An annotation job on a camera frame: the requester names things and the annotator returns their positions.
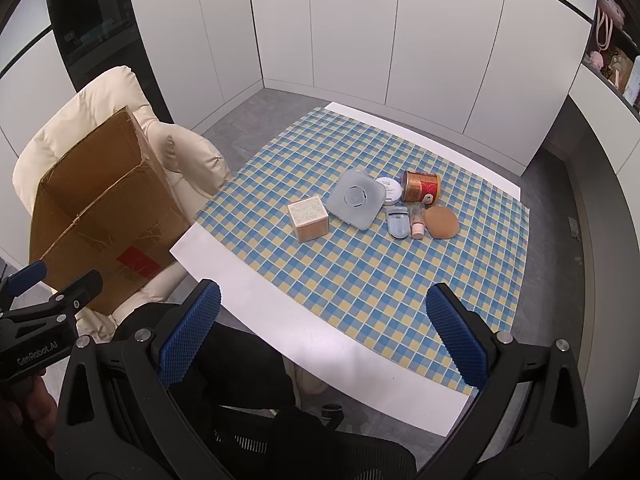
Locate brown paw print box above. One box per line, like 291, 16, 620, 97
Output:
602, 47, 634, 84

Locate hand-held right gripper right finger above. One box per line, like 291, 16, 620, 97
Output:
425, 283, 592, 480

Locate brown powder puff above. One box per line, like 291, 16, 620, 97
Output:
422, 205, 459, 240

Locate brown cardboard box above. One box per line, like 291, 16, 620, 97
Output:
29, 106, 193, 316

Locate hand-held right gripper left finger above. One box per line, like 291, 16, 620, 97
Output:
52, 279, 222, 480

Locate pink handbag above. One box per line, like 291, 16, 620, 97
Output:
595, 0, 629, 52

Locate light blue eyelash curler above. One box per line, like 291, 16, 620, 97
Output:
387, 204, 412, 240

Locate black wall screen panel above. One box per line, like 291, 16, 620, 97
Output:
44, 0, 173, 125

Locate blue yellow checkered tablecloth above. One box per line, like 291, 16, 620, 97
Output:
192, 107, 531, 397

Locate small beige cube box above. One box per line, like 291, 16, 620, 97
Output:
287, 196, 331, 244

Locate person's black trousers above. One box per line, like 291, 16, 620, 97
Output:
115, 302, 301, 416

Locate cream padded armchair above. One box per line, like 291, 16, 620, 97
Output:
11, 65, 233, 343

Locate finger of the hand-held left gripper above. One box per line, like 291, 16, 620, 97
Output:
0, 260, 49, 313
27, 269, 104, 328

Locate red gold tin can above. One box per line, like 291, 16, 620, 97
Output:
401, 170, 442, 207

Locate round white jar lid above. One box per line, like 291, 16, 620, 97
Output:
375, 176, 404, 207

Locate translucent square plastic container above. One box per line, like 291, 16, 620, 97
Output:
326, 167, 388, 231

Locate person's left hand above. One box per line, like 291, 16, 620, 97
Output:
0, 374, 59, 442

